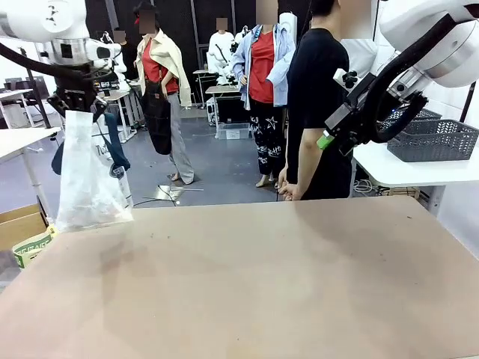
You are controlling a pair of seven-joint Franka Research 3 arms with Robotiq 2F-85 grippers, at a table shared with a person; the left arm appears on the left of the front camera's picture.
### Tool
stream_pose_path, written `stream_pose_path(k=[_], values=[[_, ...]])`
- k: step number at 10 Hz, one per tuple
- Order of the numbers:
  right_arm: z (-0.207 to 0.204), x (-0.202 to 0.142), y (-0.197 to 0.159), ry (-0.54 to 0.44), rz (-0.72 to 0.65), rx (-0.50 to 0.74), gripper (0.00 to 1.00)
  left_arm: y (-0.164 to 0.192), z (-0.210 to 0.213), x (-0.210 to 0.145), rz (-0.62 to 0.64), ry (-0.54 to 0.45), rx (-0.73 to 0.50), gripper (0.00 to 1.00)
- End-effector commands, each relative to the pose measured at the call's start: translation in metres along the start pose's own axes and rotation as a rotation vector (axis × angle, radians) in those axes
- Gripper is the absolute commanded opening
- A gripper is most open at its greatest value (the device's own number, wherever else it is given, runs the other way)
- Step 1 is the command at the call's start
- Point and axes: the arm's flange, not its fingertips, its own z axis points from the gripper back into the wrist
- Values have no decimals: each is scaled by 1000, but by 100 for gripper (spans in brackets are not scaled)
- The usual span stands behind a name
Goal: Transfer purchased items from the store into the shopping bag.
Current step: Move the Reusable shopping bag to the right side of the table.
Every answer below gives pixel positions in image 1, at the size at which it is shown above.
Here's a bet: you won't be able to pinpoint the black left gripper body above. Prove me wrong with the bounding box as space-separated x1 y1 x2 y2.
55 84 97 111

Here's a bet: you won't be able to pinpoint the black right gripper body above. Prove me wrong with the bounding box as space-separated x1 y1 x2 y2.
324 73 379 150

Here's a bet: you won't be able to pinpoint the transparent shopping bag navy handles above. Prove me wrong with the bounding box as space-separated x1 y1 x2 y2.
51 109 135 233

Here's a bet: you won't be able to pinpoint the person's right forearm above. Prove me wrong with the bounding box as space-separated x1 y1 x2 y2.
295 126 325 188

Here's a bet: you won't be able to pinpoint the green white paper bag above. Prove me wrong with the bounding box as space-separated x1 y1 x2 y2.
12 223 61 269

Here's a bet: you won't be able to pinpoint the person's right hand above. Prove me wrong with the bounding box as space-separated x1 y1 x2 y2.
283 182 304 201

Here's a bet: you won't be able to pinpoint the black tripod stand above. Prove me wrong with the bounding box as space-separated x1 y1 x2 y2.
460 84 477 123
17 46 52 129

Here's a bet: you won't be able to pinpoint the wooden background work table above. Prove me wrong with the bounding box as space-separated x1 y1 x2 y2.
95 90 136 143

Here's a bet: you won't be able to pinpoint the white height adjustable table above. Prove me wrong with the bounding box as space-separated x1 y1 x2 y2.
0 126 62 216

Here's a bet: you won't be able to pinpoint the person in black T-shirt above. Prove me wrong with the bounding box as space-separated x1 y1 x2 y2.
278 0 355 201

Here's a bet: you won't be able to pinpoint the mannequin with cream jacket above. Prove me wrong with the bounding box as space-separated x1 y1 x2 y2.
133 1 195 186

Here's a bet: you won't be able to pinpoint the background person in black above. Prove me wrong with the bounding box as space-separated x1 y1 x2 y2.
114 28 139 82

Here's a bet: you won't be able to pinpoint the person in white shirt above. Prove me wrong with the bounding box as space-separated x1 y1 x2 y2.
342 37 379 76

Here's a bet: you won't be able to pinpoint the white side table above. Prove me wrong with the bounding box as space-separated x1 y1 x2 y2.
351 144 479 216

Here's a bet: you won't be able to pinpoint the mannequin with blue shirt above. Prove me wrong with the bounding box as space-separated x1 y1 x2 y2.
231 0 296 190

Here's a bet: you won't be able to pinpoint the clear plastic storage box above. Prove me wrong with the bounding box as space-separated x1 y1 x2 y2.
216 122 251 141

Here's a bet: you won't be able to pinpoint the brown background desk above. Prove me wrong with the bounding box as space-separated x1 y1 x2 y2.
192 69 219 109
204 85 240 124

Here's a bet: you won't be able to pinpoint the brown cardboard box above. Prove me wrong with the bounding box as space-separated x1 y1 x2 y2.
0 203 49 251

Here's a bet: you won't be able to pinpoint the white clothed mannequin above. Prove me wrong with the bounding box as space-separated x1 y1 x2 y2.
206 17 237 82

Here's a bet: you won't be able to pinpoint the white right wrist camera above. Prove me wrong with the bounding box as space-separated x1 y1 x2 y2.
332 67 360 90

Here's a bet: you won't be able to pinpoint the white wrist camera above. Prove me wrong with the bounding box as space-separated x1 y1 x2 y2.
95 37 123 61
332 67 360 90

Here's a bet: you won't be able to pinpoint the black left arm cable sleeve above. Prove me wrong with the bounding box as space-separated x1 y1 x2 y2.
0 42 109 90

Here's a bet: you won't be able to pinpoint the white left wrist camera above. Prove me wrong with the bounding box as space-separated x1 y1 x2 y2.
95 37 123 61

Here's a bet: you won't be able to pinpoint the black floor cable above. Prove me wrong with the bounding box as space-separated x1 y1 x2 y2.
132 185 177 209

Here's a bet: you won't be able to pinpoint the metal mannequin base plate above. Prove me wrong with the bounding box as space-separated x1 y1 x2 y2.
144 182 205 201

